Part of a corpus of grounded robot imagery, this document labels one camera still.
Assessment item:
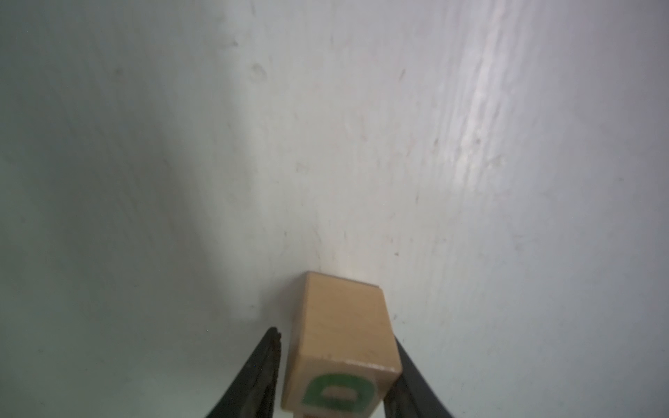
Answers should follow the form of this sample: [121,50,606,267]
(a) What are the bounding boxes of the wooden block letter D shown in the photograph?
[282,272,402,417]

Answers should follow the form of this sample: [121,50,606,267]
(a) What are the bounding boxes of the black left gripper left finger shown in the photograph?
[206,327,282,418]

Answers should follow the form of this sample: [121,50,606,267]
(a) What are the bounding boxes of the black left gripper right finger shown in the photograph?
[383,340,453,418]

